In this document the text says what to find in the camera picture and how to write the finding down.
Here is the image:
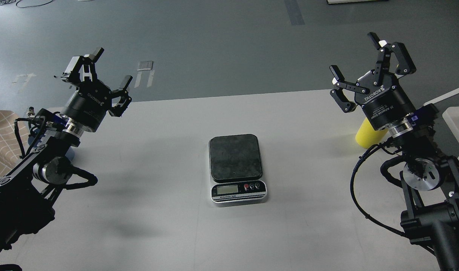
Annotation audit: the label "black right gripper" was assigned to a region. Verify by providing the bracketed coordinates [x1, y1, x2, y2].
[329, 32, 416, 130]

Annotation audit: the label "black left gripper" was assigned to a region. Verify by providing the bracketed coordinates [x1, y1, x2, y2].
[60, 47, 133, 132]

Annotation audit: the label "yellow squeeze seasoning bottle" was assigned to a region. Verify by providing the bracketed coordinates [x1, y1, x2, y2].
[355, 118, 387, 149]

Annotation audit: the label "blue ribbed plastic cup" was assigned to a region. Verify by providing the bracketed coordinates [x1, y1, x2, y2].
[27, 135, 75, 161]

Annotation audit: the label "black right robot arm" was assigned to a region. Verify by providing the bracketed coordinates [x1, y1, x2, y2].
[329, 32, 459, 271]

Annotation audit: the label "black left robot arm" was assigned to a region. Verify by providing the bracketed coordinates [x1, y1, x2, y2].
[0, 47, 133, 253]

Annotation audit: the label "black digital kitchen scale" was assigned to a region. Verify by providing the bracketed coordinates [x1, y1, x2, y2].
[208, 134, 268, 206]

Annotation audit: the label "beige checkered cloth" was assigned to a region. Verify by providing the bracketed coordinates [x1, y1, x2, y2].
[0, 110, 21, 177]

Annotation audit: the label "black floor cables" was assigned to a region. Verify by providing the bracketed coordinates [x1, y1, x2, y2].
[0, 0, 55, 14]

